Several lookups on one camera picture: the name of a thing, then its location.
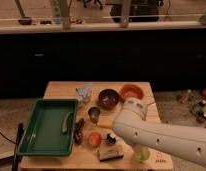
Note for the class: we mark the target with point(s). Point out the red orange apple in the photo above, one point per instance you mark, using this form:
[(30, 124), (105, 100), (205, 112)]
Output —
[(94, 139)]

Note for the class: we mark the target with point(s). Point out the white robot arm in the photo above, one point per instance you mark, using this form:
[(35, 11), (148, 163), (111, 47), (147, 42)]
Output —
[(130, 124)]

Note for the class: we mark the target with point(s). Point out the dark brown bowl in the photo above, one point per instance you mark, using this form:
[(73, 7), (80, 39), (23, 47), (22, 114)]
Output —
[(108, 99)]

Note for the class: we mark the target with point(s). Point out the orange red bowl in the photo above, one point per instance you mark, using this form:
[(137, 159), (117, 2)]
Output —
[(131, 90)]

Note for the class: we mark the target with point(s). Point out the small metal cup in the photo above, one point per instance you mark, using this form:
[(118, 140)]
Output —
[(94, 113)]

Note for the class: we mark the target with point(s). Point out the yellow sponge block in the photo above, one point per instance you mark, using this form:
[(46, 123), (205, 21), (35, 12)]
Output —
[(105, 122)]

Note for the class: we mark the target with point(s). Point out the green cucumber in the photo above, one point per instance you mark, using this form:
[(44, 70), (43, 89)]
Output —
[(65, 123)]

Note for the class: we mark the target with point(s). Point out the wooden block eraser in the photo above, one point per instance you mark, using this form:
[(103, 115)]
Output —
[(110, 153)]

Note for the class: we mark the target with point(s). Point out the green plastic cup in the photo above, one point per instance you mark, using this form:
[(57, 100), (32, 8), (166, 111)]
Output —
[(141, 153)]

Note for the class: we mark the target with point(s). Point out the green plastic tray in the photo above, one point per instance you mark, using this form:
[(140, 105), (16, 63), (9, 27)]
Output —
[(42, 135)]

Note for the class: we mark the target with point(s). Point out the dark brown chain toy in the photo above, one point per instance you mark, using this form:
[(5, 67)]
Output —
[(78, 132)]

